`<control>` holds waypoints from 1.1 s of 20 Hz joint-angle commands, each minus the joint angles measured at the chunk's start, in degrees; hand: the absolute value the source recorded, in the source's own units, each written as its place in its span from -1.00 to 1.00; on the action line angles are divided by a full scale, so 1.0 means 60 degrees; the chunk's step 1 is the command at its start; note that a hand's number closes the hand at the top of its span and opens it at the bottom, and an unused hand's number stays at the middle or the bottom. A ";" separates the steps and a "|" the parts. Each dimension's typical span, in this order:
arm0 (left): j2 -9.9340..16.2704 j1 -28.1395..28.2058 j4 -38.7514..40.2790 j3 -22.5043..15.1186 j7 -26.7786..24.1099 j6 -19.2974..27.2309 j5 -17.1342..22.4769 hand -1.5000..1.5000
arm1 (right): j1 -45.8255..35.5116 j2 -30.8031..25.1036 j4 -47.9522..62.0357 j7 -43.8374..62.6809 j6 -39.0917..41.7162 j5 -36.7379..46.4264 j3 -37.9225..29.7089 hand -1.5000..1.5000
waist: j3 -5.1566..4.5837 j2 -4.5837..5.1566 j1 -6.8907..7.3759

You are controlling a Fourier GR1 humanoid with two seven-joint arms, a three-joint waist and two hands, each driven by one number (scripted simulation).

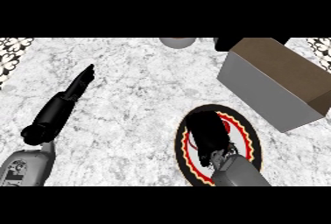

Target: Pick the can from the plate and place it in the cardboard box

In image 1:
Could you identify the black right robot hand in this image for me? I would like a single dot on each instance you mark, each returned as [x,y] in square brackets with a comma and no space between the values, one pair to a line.
[206,131]

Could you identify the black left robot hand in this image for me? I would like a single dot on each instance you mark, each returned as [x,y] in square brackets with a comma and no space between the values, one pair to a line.
[53,116]

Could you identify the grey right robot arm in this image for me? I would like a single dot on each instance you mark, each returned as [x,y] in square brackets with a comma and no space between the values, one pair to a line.
[239,173]

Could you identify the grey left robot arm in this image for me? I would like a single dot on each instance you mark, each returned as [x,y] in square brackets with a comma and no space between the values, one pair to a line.
[25,169]

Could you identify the black red yellow patterned plate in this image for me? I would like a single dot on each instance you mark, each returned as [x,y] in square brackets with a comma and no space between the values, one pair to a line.
[254,148]

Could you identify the brown cardboard box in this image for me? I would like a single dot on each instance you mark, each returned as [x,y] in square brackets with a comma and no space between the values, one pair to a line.
[263,84]

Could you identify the black block appliance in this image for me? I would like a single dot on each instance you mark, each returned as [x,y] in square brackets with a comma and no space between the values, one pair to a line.
[223,43]

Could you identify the grey round container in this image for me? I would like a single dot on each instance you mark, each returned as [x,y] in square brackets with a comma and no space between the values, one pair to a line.
[177,42]

